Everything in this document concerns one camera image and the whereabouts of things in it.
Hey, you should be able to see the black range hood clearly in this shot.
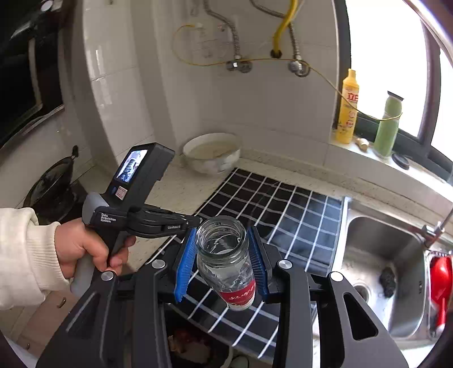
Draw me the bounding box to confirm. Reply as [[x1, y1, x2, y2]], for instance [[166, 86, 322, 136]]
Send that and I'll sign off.
[[0, 0, 66, 149]]

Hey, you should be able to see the red plastic scoop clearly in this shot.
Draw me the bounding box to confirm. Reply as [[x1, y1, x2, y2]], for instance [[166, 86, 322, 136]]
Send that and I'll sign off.
[[430, 256, 453, 328]]

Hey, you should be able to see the black white checked mat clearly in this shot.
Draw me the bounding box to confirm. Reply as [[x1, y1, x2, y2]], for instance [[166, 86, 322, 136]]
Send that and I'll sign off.
[[166, 168, 345, 360]]

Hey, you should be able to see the braided metal hose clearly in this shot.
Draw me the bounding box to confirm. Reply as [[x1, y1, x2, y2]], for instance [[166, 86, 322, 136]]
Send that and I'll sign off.
[[203, 0, 243, 61], [249, 0, 302, 61]]

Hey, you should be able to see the stainless steel sink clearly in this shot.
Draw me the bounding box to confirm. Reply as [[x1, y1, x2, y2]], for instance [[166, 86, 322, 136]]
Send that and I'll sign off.
[[331, 198, 453, 342]]

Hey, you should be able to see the yellow detergent bottle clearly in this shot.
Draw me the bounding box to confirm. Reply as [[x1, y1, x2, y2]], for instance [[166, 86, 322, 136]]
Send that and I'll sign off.
[[334, 69, 360, 144]]

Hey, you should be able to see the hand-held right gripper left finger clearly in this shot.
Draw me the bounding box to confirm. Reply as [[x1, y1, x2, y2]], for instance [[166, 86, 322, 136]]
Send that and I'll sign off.
[[35, 226, 199, 368]]

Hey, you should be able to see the green water bottle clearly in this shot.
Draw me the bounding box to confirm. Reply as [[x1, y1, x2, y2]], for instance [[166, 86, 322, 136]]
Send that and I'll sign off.
[[373, 91, 404, 159]]

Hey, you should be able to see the beige kitchen cabinet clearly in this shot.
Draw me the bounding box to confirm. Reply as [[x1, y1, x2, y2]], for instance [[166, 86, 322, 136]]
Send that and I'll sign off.
[[0, 286, 93, 358]]

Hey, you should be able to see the black wok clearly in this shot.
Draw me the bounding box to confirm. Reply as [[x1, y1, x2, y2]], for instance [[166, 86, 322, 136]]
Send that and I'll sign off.
[[23, 145, 80, 210]]

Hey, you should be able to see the dark window frame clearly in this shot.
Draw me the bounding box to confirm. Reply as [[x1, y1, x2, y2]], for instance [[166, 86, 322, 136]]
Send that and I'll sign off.
[[333, 0, 453, 177]]

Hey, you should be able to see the floral ceramic bowl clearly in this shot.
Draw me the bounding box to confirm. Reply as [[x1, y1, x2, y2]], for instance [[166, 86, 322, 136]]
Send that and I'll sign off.
[[182, 132, 242, 176]]

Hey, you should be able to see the clear glass jar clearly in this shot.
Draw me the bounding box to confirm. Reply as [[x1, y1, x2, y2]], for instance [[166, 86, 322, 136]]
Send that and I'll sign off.
[[195, 216, 257, 311]]

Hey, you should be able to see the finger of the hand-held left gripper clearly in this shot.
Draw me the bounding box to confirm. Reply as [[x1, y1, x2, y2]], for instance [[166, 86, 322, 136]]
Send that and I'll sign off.
[[131, 221, 188, 238], [129, 207, 204, 227]]

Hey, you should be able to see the trash bin with black bag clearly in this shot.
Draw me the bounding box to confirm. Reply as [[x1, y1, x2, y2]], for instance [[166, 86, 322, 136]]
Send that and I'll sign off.
[[164, 304, 280, 368]]

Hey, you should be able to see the metal wall valve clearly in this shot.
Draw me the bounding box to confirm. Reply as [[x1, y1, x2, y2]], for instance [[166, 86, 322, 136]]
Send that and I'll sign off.
[[288, 60, 311, 77], [226, 60, 253, 74]]

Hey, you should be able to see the yellow gas hose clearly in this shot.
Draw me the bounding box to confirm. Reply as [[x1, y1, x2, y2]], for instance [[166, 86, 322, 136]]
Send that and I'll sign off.
[[271, 0, 300, 58]]

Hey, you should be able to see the black scrubber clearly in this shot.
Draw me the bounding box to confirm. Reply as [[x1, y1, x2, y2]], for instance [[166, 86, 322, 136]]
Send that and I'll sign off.
[[379, 267, 398, 298]]

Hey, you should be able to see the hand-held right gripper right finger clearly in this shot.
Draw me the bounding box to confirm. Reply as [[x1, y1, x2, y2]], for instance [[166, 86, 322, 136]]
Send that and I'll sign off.
[[247, 224, 409, 368]]

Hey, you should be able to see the person's left hand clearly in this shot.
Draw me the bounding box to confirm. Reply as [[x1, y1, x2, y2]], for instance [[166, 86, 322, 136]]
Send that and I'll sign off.
[[55, 219, 137, 280]]

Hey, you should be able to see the thin yellow wire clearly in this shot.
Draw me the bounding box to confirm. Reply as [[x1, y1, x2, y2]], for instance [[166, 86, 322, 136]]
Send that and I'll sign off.
[[172, 23, 404, 121]]

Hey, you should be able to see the metal faucet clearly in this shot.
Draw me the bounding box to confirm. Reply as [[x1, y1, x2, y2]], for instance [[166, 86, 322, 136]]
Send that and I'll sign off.
[[419, 209, 453, 250]]

